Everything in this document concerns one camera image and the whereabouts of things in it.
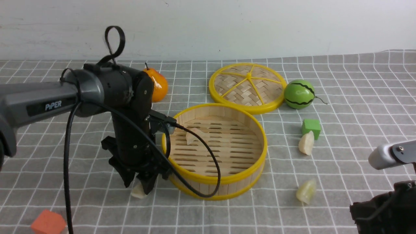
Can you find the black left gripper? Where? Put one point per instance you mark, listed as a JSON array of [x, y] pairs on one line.
[[132, 153]]

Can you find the white dumpling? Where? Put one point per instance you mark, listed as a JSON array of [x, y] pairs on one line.
[[139, 191], [306, 143]]

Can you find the pinkish dumpling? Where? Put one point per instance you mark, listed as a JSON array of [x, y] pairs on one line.
[[190, 138]]

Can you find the yellowish dumpling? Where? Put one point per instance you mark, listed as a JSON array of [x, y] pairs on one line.
[[307, 191]]

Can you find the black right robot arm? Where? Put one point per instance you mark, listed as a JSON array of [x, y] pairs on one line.
[[393, 212]]

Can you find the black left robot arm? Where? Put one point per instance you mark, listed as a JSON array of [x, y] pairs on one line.
[[127, 90]]

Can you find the bamboo steamer tray yellow rim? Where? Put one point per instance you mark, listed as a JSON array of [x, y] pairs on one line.
[[235, 137]]

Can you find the woven bamboo steamer lid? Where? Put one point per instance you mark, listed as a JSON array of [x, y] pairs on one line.
[[250, 87]]

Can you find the orange toy pear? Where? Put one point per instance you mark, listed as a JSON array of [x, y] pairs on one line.
[[160, 84]]

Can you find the orange cube block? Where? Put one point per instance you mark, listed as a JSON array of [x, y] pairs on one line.
[[48, 222]]

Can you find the grey checked tablecloth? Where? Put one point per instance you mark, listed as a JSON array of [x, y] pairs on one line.
[[371, 101]]

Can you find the green toy watermelon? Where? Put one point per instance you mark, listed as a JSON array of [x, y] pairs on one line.
[[300, 94]]

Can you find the green cube block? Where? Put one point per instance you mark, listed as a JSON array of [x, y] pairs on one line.
[[313, 125]]

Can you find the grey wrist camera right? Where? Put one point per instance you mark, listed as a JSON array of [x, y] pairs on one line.
[[393, 154]]

